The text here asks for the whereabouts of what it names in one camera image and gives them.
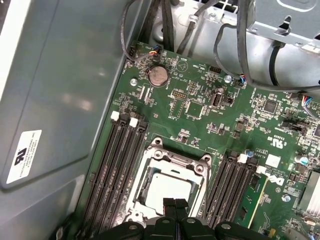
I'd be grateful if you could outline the silver green CPU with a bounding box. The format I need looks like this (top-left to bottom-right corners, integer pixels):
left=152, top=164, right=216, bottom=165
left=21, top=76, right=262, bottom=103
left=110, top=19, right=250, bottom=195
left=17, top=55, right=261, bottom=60
left=139, top=171, right=202, bottom=218

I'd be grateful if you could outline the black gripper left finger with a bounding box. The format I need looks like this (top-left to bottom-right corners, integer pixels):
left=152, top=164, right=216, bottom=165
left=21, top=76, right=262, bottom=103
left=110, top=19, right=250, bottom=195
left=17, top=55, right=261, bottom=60
left=96, top=196, right=178, bottom=240

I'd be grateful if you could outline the silver finned heatsink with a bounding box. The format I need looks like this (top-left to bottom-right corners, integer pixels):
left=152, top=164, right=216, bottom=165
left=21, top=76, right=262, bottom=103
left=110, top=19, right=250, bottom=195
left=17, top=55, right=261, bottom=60
left=296, top=171, right=320, bottom=213

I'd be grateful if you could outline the black RAM slot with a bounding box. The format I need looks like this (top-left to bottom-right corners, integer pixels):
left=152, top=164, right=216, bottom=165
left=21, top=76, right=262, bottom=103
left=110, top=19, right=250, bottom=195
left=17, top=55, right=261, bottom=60
left=92, top=119, right=130, bottom=227
left=226, top=157, right=258, bottom=227
left=115, top=124, right=149, bottom=225
left=206, top=149, right=237, bottom=227
left=216, top=153, right=248, bottom=227
left=104, top=117, right=140, bottom=226
left=82, top=111, right=121, bottom=227

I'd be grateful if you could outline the black grey PC case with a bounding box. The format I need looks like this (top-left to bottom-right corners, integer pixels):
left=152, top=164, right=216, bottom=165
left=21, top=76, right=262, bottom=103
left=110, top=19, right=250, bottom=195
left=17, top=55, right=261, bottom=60
left=0, top=0, right=320, bottom=240

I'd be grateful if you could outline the metal CPU locking lever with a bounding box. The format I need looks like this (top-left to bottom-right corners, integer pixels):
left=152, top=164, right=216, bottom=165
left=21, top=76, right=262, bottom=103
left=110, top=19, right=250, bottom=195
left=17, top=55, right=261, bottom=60
left=202, top=171, right=211, bottom=222

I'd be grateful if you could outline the black curved cable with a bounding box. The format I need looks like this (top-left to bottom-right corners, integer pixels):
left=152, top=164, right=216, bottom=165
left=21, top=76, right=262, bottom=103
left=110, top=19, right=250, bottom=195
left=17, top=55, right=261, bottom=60
left=268, top=43, right=285, bottom=87

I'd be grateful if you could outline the white label sticker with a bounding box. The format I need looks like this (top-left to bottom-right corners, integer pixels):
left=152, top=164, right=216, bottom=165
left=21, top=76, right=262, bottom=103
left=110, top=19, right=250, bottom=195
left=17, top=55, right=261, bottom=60
left=5, top=129, right=43, bottom=185

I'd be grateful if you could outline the thin black looped wire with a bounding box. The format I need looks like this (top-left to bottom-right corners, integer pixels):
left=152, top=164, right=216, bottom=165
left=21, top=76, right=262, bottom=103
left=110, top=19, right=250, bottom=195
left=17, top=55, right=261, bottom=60
left=213, top=23, right=248, bottom=86

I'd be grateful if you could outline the multicolour wire bundle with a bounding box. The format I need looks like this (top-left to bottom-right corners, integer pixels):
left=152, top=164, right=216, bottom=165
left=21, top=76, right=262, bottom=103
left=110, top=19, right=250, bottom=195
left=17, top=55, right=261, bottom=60
left=299, top=93, right=320, bottom=118

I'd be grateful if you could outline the black braided power cable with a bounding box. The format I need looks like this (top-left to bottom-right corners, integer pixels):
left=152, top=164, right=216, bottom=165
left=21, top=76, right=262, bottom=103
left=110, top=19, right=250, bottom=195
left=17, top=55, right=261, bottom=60
left=149, top=0, right=176, bottom=53

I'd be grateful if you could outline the silver metal drive cage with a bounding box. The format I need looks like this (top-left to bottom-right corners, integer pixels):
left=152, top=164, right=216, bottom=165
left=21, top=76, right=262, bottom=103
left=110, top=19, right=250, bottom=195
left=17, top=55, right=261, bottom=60
left=246, top=0, right=320, bottom=55

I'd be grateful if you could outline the internal USB port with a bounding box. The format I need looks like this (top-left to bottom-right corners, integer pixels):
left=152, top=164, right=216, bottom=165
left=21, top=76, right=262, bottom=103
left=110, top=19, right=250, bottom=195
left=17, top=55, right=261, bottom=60
left=211, top=87, right=223, bottom=110

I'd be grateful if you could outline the CPU socket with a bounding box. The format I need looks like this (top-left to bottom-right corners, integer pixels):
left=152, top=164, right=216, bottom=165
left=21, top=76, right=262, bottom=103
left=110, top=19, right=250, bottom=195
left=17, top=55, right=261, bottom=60
left=124, top=136, right=213, bottom=223

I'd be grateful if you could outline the thick black cable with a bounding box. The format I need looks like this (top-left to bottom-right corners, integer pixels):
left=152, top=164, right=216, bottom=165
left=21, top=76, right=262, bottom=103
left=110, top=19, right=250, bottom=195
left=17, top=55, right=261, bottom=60
left=236, top=0, right=320, bottom=93

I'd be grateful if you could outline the green RAM stick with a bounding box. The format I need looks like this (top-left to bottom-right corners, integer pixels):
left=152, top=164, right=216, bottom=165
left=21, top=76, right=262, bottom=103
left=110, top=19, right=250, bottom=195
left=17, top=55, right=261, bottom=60
left=238, top=172, right=270, bottom=230

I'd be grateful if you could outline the green motherboard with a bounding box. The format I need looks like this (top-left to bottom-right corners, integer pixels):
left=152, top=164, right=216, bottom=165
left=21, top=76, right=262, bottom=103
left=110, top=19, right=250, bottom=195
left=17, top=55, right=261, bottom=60
left=74, top=39, right=320, bottom=240

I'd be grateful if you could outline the round coin cell battery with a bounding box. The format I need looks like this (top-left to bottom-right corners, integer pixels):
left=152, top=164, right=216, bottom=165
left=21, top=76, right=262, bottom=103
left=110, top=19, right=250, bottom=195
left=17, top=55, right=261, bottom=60
left=147, top=65, right=169, bottom=88

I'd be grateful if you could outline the metal socket cover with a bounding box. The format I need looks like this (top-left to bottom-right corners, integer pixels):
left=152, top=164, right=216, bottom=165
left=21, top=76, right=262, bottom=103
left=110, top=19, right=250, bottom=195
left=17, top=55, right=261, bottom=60
left=133, top=157, right=209, bottom=221

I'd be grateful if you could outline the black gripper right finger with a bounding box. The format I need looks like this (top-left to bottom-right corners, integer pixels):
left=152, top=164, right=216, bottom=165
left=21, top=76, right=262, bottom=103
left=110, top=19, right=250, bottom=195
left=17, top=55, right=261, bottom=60
left=175, top=198, right=268, bottom=240

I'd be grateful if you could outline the black cable with white tie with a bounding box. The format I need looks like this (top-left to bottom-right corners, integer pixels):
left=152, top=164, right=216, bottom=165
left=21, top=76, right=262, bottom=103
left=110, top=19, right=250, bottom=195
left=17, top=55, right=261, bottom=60
left=174, top=4, right=209, bottom=55

